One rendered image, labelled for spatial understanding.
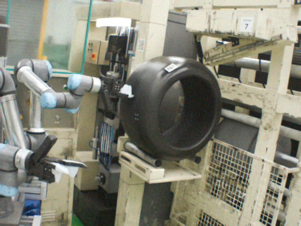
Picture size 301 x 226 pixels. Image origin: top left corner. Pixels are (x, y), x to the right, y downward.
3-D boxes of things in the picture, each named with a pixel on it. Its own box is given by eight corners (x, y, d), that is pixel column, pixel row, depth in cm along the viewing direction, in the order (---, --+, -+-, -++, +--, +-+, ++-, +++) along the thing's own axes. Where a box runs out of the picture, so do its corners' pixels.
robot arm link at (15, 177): (26, 190, 136) (27, 164, 134) (10, 199, 125) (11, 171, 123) (10, 185, 138) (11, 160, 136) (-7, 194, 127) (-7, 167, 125)
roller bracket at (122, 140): (116, 152, 222) (117, 136, 221) (169, 149, 244) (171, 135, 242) (119, 153, 219) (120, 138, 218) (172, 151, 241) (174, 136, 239)
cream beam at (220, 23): (184, 32, 228) (186, 9, 226) (212, 37, 242) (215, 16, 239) (254, 37, 178) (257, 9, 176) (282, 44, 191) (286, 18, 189)
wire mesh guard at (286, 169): (169, 217, 261) (184, 127, 250) (171, 217, 262) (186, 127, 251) (259, 284, 187) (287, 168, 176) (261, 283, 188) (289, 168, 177)
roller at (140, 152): (123, 148, 221) (125, 141, 221) (129, 149, 224) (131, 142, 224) (154, 167, 193) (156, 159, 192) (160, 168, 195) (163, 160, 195)
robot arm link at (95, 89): (91, 93, 173) (85, 90, 180) (100, 94, 175) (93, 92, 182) (94, 77, 172) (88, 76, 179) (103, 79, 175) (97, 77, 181)
